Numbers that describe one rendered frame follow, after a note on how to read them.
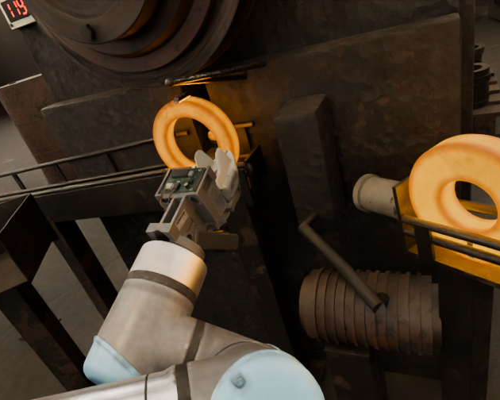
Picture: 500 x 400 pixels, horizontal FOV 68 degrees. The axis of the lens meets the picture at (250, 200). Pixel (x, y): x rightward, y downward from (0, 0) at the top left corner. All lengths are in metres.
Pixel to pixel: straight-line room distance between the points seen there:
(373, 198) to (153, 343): 0.36
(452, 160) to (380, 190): 0.13
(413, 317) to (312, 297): 0.16
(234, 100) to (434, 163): 0.42
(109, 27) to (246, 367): 0.51
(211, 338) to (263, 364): 0.16
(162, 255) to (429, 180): 0.34
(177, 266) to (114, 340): 0.10
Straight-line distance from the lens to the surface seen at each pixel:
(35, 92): 3.50
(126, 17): 0.61
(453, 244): 0.51
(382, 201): 0.56
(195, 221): 0.51
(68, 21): 0.69
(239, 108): 0.77
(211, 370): 0.31
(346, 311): 0.64
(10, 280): 0.94
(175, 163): 0.81
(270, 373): 0.29
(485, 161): 0.45
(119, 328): 0.43
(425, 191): 0.51
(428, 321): 0.62
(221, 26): 0.63
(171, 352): 0.42
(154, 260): 0.45
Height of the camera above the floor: 0.98
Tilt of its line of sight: 28 degrees down
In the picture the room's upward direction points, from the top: 17 degrees counter-clockwise
